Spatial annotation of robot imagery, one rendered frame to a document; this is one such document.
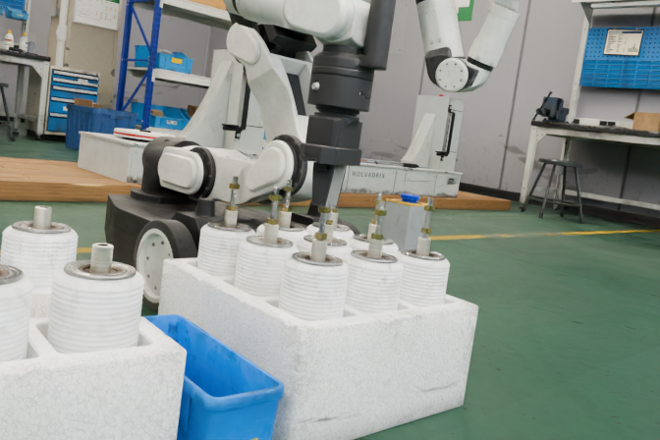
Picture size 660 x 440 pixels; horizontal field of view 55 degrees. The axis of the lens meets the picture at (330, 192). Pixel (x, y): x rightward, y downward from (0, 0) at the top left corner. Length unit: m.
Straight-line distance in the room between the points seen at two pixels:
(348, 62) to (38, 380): 0.53
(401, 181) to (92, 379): 3.71
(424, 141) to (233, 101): 1.75
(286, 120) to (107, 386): 0.89
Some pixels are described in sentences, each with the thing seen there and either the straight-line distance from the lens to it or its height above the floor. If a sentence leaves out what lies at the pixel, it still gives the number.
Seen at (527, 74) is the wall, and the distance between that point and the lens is 6.68.
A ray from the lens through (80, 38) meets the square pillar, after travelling 7.39.
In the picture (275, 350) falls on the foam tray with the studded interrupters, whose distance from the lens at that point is 0.89.
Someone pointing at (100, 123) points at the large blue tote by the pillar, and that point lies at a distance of 5.50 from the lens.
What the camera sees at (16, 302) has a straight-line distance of 0.69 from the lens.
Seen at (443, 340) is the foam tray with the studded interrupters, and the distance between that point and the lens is 1.07.
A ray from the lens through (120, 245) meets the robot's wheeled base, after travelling 1.72.
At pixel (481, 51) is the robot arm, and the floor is 0.66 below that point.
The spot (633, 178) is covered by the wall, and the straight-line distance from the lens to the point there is 6.14.
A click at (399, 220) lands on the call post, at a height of 0.28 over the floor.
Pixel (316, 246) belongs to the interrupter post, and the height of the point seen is 0.27.
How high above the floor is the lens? 0.44
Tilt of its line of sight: 5 degrees down
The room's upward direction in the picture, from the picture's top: 8 degrees clockwise
